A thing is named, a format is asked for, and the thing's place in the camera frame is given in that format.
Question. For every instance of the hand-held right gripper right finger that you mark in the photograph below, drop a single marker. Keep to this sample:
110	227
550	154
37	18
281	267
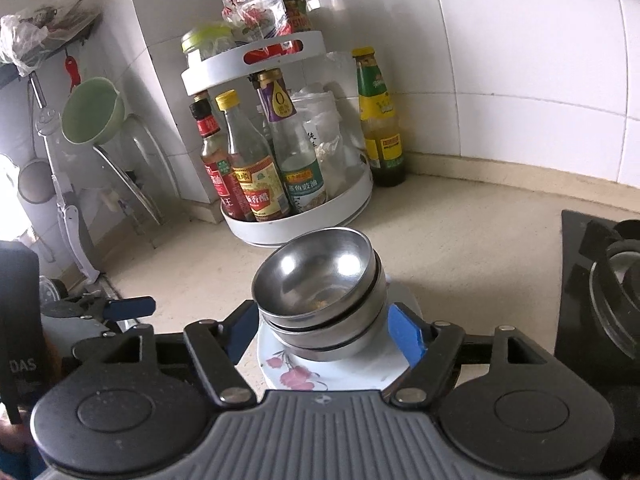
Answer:
404	334

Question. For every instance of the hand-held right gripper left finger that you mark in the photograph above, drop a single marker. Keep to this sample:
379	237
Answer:
241	328

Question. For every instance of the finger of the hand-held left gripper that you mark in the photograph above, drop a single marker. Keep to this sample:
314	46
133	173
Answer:
130	307

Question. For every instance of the large steel bowl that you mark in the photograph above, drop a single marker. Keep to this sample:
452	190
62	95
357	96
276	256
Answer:
360	342

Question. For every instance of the small steel bowl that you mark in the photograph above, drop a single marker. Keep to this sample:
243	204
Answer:
367	300
310	270

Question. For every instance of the white plate grey leaf print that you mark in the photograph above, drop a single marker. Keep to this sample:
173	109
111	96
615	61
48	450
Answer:
350	372

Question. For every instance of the white two-tier rotating rack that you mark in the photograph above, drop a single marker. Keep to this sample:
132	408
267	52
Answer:
280	232

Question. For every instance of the glass pot lid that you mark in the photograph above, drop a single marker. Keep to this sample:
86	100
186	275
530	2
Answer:
130	185

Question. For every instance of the white hanging kitchen tool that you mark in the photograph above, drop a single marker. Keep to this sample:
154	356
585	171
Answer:
65	200

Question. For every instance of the grey hanging strainer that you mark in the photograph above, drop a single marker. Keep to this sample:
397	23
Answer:
35	182

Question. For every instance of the yellow cap vinegar bottle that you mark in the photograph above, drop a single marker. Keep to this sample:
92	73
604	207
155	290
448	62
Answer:
255	180

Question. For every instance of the red label soy sauce bottle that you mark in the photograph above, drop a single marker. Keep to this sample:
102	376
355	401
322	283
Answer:
220	180

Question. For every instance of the clear glass bowl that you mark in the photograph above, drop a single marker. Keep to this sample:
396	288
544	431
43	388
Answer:
150	150

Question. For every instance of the purple label sauce bottle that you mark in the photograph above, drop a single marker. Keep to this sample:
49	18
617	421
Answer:
300	175

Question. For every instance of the black gas stove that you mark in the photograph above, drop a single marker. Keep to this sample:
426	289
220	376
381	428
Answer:
590	280

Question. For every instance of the green plastic basin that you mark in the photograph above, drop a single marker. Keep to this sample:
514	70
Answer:
90	110

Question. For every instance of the green yellow label bottle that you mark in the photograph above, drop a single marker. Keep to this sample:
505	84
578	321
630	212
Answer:
380	125

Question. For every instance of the clear plastic bag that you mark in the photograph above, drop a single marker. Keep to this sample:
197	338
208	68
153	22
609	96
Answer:
330	125

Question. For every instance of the red hanging hook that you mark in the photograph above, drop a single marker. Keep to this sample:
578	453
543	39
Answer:
72	70

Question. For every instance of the glass jar green lid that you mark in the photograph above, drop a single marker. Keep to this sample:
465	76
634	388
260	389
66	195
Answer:
207	42

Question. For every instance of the crumpled plastic bags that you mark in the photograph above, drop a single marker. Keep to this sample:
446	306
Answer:
30	30

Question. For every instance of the red printed snack packet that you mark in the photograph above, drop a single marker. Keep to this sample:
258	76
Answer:
255	5

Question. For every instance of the dark sauce jar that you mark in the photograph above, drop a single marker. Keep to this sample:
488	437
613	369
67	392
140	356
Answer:
295	7

